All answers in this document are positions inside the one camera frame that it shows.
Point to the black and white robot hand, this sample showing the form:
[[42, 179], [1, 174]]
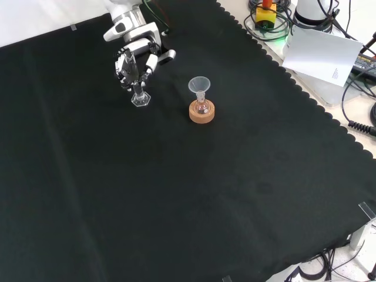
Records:
[[129, 69]]

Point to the clear glass graduated cylinder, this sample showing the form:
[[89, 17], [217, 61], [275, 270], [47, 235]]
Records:
[[140, 100]]

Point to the clear plastic funnel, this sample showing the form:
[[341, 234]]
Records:
[[198, 84]]

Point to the small round-bottom glass flask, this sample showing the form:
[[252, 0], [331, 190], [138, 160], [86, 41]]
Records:
[[201, 106]]

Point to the black scalloped bench cloth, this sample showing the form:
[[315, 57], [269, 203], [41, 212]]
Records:
[[176, 176]]

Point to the yellow stop button box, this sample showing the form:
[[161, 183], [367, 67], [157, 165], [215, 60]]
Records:
[[265, 16]]

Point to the pale board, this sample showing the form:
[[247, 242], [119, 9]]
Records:
[[320, 55]]

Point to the black power adapter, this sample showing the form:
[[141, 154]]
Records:
[[365, 66]]

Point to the black stand clamp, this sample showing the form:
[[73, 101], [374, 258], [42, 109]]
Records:
[[368, 44]]

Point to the black round stand foot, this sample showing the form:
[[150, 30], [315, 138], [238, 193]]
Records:
[[373, 113]]

